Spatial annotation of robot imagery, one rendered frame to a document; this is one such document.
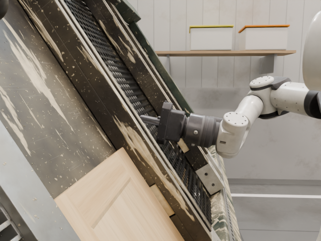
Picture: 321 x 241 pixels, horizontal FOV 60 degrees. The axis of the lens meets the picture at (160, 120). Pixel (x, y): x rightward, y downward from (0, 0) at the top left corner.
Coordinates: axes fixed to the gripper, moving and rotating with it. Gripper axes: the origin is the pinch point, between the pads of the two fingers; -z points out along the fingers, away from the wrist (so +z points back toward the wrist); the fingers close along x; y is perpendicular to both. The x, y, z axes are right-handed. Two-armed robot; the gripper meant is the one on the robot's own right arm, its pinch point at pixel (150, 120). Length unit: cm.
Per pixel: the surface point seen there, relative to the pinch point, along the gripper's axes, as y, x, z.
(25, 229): 56, -3, 0
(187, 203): 19.6, -13.1, 14.7
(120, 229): 39.1, -11.1, 5.0
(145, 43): -131, 34, -35
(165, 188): 19.7, -10.8, 9.4
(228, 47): -254, 58, 31
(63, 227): 52, -4, 2
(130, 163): 21.7, -6.5, 1.1
